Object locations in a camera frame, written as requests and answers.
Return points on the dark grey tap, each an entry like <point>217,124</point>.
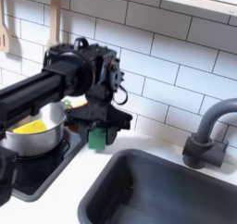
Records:
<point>200,147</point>

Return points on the orange toy carrot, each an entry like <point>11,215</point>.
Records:
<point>78,102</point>

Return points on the wooden slotted spatula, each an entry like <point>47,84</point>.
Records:
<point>3,33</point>

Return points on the steel pot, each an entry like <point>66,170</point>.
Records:
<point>34,143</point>

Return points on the dark grey sink basin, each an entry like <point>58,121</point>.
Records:
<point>160,193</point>

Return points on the yellow block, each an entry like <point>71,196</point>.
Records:
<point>31,127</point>

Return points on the wooden spoon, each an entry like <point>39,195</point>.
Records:
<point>55,18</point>

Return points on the black stove cooktop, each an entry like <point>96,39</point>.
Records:
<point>37,175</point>

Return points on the green block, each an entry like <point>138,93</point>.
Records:
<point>97,139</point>

